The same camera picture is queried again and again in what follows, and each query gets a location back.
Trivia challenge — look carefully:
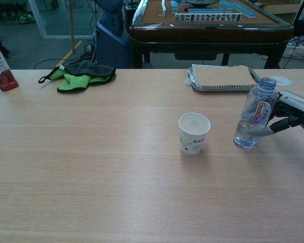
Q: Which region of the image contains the green bag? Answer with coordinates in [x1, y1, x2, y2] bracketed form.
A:
[14, 14, 36, 26]

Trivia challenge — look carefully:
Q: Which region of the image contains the red NFC juice bottle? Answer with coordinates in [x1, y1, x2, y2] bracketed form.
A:
[0, 42, 19, 92]

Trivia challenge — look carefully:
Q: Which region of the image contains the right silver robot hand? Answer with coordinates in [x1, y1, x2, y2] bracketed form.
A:
[247, 90, 304, 137]

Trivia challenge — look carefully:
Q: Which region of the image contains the black camera tripod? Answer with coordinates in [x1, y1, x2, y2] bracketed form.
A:
[0, 24, 10, 60]

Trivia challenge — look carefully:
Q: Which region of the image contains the dark wooden mahjong table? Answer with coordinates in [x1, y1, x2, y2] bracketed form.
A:
[129, 0, 295, 69]

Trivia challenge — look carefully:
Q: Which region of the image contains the blue mahjong tile row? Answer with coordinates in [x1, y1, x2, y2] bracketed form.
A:
[232, 2, 258, 20]
[219, 0, 234, 12]
[188, 7, 225, 14]

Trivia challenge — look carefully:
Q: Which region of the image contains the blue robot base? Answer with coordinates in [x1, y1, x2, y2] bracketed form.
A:
[93, 0, 132, 69]

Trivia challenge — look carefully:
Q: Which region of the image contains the wooden pole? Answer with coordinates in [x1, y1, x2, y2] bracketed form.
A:
[67, 0, 76, 53]

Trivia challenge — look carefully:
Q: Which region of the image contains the face-up mahjong tile row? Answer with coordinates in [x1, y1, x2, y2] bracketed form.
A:
[174, 12, 243, 22]

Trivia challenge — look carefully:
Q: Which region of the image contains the white round lid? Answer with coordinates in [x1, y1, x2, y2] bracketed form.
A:
[270, 75, 293, 87]

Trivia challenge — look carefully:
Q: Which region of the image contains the grey and green cloth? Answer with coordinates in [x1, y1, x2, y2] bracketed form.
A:
[37, 60, 117, 94]

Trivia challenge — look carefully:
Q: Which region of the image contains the brown spiral notebook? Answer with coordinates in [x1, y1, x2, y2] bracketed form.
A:
[194, 65, 259, 91]

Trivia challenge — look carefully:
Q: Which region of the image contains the metal tray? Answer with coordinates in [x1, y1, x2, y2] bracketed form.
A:
[187, 63, 262, 94]

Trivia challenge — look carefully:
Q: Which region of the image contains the white glass partition frame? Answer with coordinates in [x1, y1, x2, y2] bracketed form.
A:
[27, 0, 97, 40]

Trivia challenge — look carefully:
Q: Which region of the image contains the white paper cup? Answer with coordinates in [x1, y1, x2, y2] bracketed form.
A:
[178, 112, 211, 156]

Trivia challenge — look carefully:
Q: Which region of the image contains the transparent plastic water bottle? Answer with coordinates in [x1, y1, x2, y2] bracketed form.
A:
[233, 77, 279, 150]

